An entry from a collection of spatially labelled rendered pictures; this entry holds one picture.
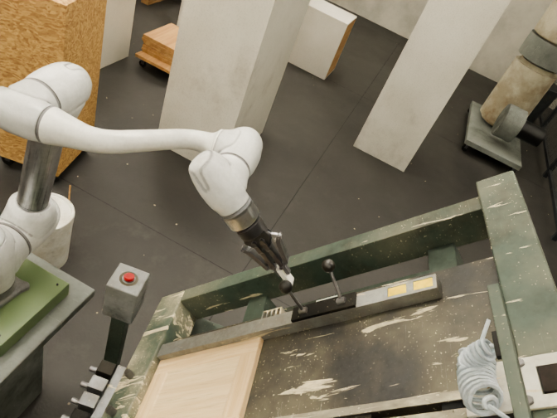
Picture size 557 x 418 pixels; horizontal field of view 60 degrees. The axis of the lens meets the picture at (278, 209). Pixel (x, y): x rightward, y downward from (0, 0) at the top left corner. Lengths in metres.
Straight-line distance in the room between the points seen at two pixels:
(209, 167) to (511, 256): 0.71
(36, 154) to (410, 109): 3.78
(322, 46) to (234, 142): 4.89
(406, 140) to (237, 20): 2.27
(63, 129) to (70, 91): 0.18
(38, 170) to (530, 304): 1.40
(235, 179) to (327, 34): 4.97
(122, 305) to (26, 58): 1.73
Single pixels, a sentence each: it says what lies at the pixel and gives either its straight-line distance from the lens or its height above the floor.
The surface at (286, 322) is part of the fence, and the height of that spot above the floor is 1.29.
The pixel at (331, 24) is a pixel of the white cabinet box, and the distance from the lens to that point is 6.04.
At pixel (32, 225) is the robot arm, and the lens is 1.86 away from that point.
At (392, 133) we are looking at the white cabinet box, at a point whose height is 0.32.
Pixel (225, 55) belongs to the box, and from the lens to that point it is 3.53.
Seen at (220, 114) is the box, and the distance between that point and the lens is 3.70.
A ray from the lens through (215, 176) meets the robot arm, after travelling 1.16.
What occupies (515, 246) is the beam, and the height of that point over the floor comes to 1.82.
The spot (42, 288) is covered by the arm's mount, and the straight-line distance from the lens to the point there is 1.99.
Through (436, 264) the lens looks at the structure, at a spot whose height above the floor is 1.57.
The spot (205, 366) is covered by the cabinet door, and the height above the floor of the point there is 1.06.
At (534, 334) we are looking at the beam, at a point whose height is 1.82.
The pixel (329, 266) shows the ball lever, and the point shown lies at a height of 1.51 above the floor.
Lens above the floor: 2.39
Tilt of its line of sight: 38 degrees down
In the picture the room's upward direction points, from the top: 24 degrees clockwise
